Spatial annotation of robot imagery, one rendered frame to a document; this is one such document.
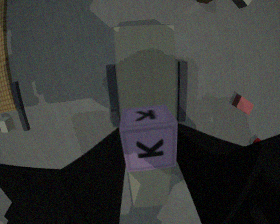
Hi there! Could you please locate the purple labelled cube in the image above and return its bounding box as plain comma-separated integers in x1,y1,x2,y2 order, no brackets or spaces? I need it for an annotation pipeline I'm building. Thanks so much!
120,104,177,172

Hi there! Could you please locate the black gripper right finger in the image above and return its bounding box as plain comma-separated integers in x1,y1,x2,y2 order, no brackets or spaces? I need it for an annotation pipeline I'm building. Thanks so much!
176,122,280,224

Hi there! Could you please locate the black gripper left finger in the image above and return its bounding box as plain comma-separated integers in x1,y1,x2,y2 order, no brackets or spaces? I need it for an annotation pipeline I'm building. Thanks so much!
0,127,125,224

